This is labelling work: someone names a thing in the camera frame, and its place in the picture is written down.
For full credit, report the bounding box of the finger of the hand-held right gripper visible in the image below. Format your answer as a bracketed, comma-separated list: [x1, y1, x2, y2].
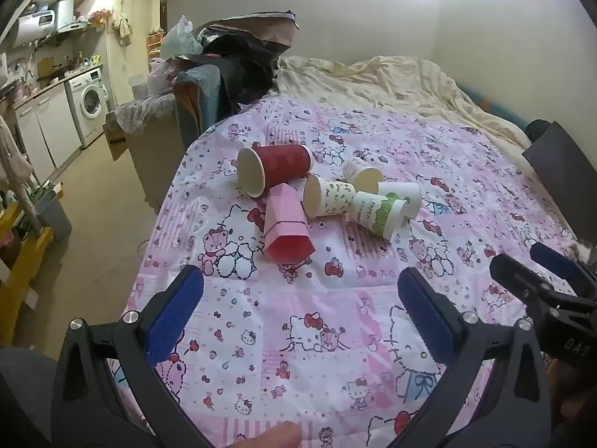
[490, 253, 567, 311]
[530, 243, 597, 297]

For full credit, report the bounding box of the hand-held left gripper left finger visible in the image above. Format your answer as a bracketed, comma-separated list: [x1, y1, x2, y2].
[50, 265, 213, 448]

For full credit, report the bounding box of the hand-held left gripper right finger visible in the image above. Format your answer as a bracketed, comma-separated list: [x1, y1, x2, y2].
[392, 266, 553, 448]

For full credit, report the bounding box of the white cup with green label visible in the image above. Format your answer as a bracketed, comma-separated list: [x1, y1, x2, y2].
[347, 191, 406, 242]

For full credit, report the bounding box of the plain white paper cup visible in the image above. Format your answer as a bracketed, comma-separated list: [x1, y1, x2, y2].
[377, 181, 422, 220]

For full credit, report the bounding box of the pink paper cup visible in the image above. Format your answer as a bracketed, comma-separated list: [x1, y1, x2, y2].
[262, 183, 315, 263]

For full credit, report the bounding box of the white cup with green pattern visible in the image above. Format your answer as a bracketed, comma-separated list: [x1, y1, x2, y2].
[302, 175, 359, 219]

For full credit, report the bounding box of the small white paper cup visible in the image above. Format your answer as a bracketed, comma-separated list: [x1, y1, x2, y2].
[343, 156, 384, 195]

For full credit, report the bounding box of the red ribbed paper cup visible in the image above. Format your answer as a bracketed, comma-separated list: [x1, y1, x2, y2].
[237, 144, 314, 198]

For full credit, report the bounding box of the person's left hand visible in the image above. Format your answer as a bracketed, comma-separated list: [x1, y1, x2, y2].
[249, 421, 303, 448]

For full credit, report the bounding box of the dark flat board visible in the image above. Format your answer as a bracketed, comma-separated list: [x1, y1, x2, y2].
[521, 120, 597, 206]

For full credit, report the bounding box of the pink cartoon printed blanket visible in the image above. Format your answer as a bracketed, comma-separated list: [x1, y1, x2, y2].
[119, 96, 589, 448]

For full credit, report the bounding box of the grey trash bin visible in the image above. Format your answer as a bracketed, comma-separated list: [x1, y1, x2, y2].
[35, 189, 74, 242]

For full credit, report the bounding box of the beige sofa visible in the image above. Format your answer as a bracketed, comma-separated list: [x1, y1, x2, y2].
[106, 93, 188, 207]

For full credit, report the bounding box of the person's grey trouser leg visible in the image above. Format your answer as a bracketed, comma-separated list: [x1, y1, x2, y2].
[0, 346, 59, 448]

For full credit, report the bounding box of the cardboard box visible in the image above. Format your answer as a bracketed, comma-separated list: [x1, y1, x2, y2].
[103, 111, 129, 162]

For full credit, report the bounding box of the grey blue cloth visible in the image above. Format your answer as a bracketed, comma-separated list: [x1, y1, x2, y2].
[172, 63, 225, 140]

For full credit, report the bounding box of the white kitchen cabinet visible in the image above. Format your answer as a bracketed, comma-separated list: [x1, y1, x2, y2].
[14, 85, 76, 183]

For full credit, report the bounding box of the white washing machine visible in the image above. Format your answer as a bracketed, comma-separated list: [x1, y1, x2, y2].
[64, 68, 109, 150]

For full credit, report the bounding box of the cream duvet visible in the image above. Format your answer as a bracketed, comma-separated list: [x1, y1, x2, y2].
[273, 55, 532, 150]

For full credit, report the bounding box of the pink plastic bag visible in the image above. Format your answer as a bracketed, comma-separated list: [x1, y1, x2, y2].
[148, 57, 176, 97]

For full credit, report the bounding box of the black bag pile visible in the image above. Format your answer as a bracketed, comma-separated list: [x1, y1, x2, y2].
[196, 9, 300, 118]

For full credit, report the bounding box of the white plastic bag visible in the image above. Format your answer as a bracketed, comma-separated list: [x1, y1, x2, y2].
[161, 15, 204, 57]

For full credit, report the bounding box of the hanging cream towel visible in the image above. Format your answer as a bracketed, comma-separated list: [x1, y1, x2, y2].
[112, 9, 134, 47]

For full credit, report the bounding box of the white water heater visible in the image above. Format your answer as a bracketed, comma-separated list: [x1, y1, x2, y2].
[9, 0, 75, 48]

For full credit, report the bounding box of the yellow wooden frame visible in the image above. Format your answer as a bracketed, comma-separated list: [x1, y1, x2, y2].
[0, 203, 55, 347]

